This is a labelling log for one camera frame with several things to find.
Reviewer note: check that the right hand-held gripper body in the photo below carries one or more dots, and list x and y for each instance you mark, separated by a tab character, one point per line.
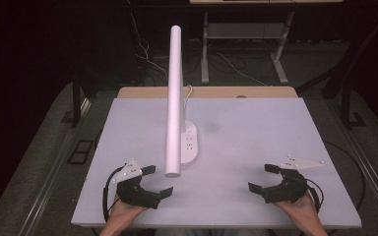
287	191

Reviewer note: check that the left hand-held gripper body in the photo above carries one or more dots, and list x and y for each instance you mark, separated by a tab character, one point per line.
134	193

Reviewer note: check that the white desk lamp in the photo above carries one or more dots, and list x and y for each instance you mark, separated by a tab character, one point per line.
174	98

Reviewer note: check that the person's left hand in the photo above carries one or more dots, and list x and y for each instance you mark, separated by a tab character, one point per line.
123	214

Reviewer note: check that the person's right hand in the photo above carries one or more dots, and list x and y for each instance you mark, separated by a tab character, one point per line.
303	213

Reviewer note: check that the white table cover board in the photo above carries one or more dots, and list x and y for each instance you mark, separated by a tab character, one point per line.
242	147

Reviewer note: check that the black metal stand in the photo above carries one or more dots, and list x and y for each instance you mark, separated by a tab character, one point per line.
346	98
76	101

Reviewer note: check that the black floor frame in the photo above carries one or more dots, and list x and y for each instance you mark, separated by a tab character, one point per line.
80	151

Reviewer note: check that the aluminium floor rail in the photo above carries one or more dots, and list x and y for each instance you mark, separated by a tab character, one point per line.
50	183
370	170

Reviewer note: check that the grey metal desk frame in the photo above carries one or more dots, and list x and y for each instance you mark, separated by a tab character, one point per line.
206	65

